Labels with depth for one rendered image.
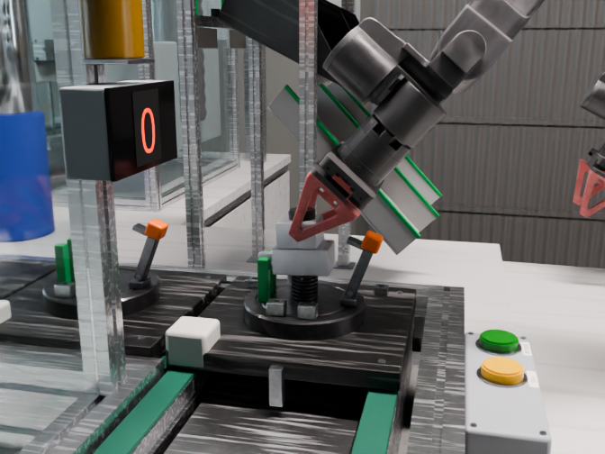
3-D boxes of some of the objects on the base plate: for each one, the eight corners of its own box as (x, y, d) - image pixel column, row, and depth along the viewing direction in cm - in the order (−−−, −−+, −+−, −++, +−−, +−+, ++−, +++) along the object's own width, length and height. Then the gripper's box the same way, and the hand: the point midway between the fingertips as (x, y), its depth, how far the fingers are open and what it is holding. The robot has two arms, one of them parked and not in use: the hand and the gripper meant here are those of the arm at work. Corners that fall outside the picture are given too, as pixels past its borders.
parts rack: (356, 263, 134) (365, -199, 113) (318, 339, 99) (322, -306, 79) (252, 256, 138) (243, -190, 118) (182, 326, 104) (152, -287, 83)
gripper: (414, 159, 67) (311, 267, 72) (419, 144, 76) (328, 240, 81) (362, 112, 66) (262, 222, 72) (374, 103, 76) (285, 201, 81)
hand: (302, 227), depth 76 cm, fingers closed on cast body, 4 cm apart
